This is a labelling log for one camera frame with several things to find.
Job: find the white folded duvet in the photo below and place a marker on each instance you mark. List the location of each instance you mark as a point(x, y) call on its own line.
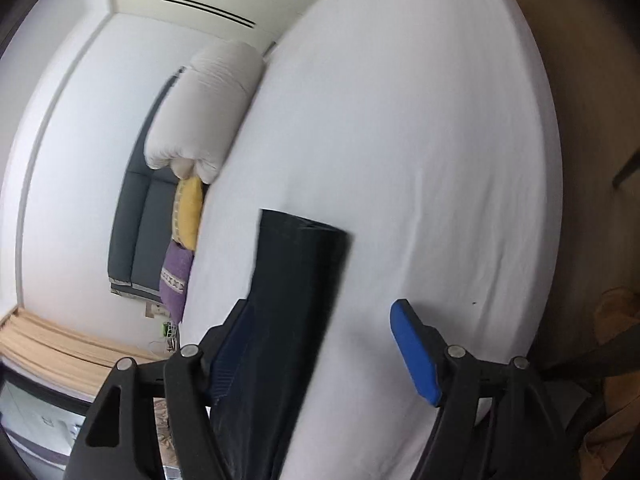
point(200, 110)

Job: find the grey headboard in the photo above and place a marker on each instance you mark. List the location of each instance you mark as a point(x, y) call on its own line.
point(142, 210)

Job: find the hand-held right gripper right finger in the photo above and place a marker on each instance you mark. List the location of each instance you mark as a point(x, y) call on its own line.
point(415, 355)

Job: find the purple pillow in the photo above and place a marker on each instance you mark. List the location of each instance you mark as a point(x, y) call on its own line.
point(175, 277)

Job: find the black pants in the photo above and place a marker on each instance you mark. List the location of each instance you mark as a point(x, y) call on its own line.
point(295, 340)

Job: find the yellow pillow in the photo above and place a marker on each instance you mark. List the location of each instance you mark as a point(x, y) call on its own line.
point(187, 212)

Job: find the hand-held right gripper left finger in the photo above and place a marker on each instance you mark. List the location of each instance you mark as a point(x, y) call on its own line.
point(231, 360)

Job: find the white bed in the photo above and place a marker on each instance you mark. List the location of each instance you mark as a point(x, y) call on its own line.
point(390, 200)

